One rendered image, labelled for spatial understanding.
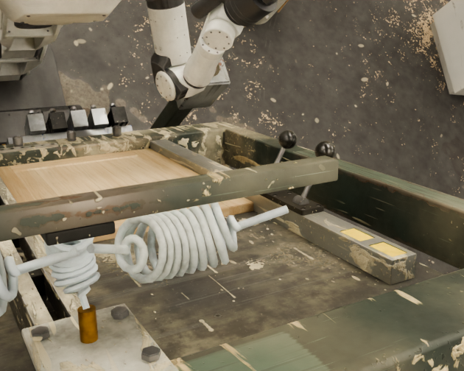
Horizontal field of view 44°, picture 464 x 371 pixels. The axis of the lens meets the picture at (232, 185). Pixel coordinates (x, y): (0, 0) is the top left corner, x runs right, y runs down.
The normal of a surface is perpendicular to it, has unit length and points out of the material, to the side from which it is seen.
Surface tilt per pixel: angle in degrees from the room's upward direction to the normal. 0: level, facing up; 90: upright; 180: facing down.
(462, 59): 90
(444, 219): 90
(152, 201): 33
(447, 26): 90
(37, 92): 0
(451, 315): 57
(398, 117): 0
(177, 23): 46
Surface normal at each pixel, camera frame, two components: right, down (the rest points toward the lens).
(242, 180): 0.49, 0.25
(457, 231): -0.87, 0.14
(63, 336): 0.00, -0.96
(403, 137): 0.40, -0.32
